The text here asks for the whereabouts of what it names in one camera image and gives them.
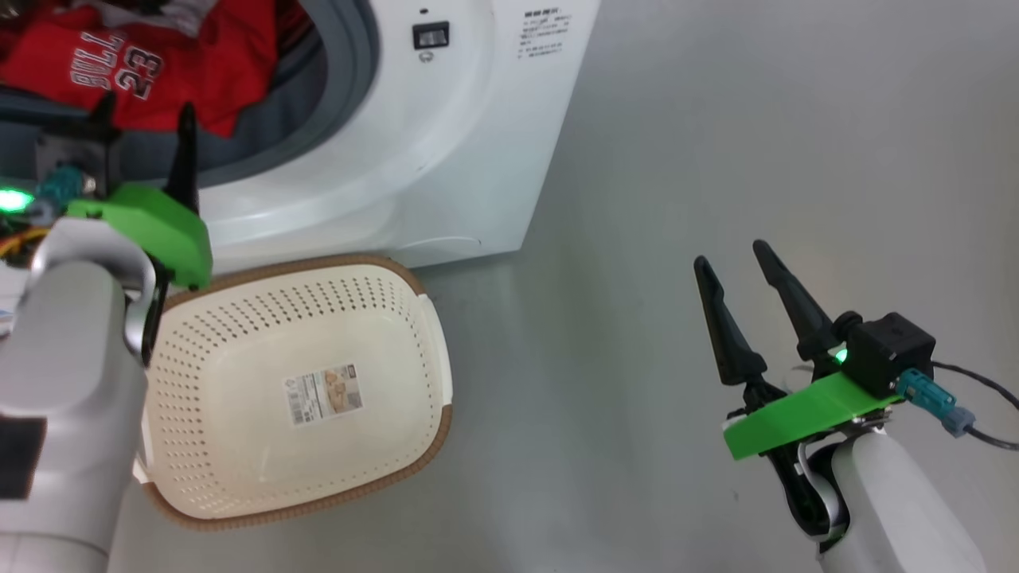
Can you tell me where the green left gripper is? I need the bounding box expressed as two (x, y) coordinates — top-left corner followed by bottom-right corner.
(68, 92), (213, 289)

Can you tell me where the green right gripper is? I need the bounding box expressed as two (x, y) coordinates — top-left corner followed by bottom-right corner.
(693, 239), (904, 462)

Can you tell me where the red basketball jersey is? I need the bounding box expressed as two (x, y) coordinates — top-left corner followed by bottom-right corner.
(0, 0), (311, 138)

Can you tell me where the white front-load washing machine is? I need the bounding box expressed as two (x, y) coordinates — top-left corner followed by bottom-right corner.
(0, 0), (602, 275)

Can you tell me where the cream basket with brown rim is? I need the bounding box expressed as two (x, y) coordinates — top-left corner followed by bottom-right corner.
(131, 255), (455, 532)

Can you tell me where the paper product label sticker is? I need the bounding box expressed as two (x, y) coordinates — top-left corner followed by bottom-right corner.
(283, 364), (363, 427)

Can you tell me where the black text notice label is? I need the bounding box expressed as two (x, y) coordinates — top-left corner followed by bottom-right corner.
(517, 8), (574, 60)

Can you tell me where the right camera cable teal plug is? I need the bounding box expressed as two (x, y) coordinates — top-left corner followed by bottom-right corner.
(896, 362), (1019, 450)

